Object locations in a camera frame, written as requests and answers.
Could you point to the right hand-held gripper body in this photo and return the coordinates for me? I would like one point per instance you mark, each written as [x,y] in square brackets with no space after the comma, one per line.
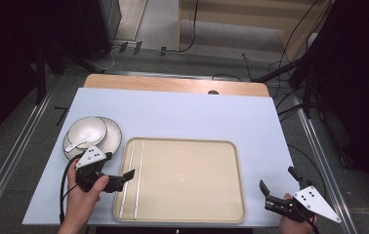
[312,201]

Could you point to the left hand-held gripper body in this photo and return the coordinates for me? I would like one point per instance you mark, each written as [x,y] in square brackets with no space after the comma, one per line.
[90,157]

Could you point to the white plate with brown rim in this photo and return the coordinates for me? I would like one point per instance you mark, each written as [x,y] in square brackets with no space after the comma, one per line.
[114,138]

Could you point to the white bowl with brown rim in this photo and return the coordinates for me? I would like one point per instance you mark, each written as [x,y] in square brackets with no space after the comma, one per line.
[86,131]

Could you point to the beige plastic tray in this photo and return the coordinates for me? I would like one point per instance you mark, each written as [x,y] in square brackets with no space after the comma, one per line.
[189,178]

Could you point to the person's right hand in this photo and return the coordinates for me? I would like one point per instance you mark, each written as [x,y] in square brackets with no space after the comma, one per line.
[298,227]

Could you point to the person's left hand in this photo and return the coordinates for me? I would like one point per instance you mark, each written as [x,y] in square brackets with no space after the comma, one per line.
[81,200]

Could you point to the wooden table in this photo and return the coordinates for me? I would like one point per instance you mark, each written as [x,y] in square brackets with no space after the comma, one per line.
[172,85]

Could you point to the black metal stand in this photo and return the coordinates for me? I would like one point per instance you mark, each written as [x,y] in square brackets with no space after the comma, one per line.
[290,70]
[59,58]

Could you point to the black power plug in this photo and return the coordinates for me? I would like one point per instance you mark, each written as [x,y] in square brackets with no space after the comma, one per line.
[163,51]

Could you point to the dark cabinet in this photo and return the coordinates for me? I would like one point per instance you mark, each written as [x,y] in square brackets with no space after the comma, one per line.
[101,26]

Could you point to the wooden step platform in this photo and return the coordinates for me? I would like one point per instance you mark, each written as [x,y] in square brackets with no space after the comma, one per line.
[237,22]

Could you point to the metal floor rail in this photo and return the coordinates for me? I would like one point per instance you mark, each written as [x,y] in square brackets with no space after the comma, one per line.
[13,156]
[325,169]

